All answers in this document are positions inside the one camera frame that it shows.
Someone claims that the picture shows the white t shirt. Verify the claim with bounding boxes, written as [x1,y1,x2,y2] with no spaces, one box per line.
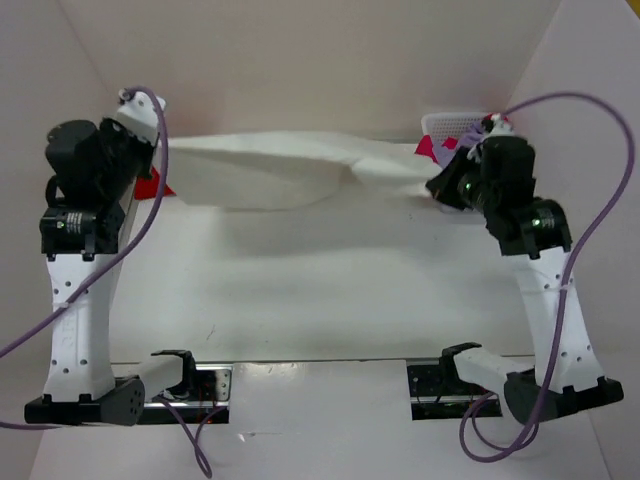
[163,131,442,211]

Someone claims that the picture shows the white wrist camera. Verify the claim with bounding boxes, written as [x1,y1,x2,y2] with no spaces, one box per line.
[113,89,158,145]
[467,113,515,163]

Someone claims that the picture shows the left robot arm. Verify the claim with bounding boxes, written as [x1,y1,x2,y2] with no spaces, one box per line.
[24,118,200,428]

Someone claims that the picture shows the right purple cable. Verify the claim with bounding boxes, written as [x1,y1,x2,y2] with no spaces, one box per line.
[458,91,637,462]

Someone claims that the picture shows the red t shirt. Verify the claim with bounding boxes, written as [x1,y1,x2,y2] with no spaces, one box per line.
[134,167,160,201]

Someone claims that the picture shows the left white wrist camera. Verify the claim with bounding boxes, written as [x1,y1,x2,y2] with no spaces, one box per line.
[113,89,158,145]

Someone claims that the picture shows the white laundry basket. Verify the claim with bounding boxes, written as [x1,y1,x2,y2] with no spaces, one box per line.
[420,112,490,148]

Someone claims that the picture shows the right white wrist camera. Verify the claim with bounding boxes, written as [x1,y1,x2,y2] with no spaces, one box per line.
[467,113,515,163]

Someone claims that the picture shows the pink t shirt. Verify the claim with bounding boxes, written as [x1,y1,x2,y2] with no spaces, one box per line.
[412,113,513,166]

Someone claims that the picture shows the purple cable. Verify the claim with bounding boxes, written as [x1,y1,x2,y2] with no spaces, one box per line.
[458,91,637,462]
[0,85,229,480]

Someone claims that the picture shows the lavender t shirt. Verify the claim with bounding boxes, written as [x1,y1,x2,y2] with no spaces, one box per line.
[433,134,471,168]

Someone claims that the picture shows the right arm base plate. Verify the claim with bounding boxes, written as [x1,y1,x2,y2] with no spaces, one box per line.
[406,359,486,421]

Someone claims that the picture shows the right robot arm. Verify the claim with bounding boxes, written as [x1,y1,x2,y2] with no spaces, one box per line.
[426,135,624,425]

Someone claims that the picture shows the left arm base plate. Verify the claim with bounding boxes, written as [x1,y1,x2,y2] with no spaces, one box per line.
[138,363,233,425]

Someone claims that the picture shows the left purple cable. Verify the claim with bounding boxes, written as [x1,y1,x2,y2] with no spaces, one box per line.
[0,85,229,480]

